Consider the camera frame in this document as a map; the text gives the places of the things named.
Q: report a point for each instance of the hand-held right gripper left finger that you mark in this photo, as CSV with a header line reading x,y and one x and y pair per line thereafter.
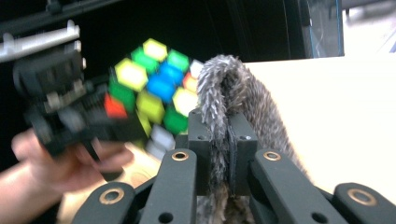
x,y
200,146

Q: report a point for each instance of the black metal rail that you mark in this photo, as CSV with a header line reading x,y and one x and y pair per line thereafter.
x,y
46,15

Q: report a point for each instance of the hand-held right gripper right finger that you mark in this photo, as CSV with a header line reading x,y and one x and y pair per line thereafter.
x,y
244,146

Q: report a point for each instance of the grey fluffy cloth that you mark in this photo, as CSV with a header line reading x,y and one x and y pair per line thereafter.
x,y
227,81

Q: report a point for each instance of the black glass-fronted cabinet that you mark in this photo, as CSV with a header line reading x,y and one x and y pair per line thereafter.
x,y
320,28

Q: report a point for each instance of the multicoloured puzzle cube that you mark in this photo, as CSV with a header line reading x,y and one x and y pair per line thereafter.
x,y
149,81

